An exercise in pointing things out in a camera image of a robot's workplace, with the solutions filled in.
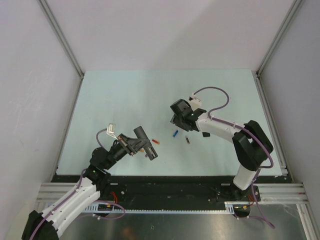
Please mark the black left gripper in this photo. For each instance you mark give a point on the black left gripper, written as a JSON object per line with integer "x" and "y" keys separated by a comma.
{"x": 133, "y": 144}

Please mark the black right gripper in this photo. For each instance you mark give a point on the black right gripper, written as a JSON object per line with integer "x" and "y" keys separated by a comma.
{"x": 175, "y": 120}

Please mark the black remote control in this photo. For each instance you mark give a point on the black remote control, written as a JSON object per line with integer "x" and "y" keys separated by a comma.
{"x": 146, "y": 143}

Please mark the black remote battery cover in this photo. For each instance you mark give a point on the black remote battery cover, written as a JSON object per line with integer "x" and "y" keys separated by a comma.
{"x": 206, "y": 134}

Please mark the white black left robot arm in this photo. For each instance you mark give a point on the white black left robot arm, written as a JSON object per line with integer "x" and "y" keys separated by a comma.
{"x": 93, "y": 184}

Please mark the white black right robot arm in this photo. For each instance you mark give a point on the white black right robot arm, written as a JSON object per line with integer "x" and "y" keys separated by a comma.
{"x": 252, "y": 146}

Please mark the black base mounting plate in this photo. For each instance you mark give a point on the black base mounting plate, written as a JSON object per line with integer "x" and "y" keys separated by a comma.
{"x": 172, "y": 192}

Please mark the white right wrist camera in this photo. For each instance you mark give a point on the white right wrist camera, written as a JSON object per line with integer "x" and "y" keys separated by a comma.
{"x": 193, "y": 100}

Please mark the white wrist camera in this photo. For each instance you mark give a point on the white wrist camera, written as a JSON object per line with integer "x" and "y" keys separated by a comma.
{"x": 111, "y": 130}
{"x": 193, "y": 100}

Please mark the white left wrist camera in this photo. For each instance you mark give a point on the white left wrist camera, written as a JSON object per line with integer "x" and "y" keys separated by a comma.
{"x": 111, "y": 130}

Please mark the grey slotted cable duct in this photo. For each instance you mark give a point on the grey slotted cable duct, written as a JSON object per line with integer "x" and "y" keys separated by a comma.
{"x": 227, "y": 207}

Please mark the right aluminium frame post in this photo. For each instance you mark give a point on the right aluminium frame post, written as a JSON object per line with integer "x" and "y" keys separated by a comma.
{"x": 284, "y": 27}

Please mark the aluminium frame post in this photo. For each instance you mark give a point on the aluminium frame post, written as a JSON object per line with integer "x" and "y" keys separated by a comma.
{"x": 284, "y": 27}
{"x": 57, "y": 30}

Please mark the left aluminium frame post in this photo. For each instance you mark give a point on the left aluminium frame post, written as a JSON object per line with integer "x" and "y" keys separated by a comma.
{"x": 57, "y": 30}

